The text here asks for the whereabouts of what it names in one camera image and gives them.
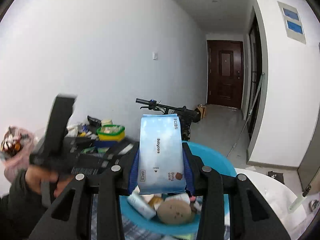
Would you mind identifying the light blue wipes pack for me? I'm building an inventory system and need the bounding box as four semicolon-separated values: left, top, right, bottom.
137;114;186;194

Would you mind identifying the person left hand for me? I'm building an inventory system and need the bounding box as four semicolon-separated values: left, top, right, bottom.
25;165;74;198

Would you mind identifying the yellow green bin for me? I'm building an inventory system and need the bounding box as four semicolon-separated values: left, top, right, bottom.
97;125;125;141

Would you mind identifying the blue plaid shirt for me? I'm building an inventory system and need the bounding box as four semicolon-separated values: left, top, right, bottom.
91;194;196;240

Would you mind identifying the black bicycle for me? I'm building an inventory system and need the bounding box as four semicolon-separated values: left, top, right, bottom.
135;97;202;142

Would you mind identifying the leaning metal pole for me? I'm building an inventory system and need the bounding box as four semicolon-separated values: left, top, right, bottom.
226;72;265;159

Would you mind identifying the dark brown door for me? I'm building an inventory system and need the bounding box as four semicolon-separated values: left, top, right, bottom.
207;40;244;109

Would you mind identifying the wall switch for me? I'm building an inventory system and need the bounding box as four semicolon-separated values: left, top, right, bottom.
152;52;158;60

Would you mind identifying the blue wall sign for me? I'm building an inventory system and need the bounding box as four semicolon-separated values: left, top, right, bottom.
278;1;306;44

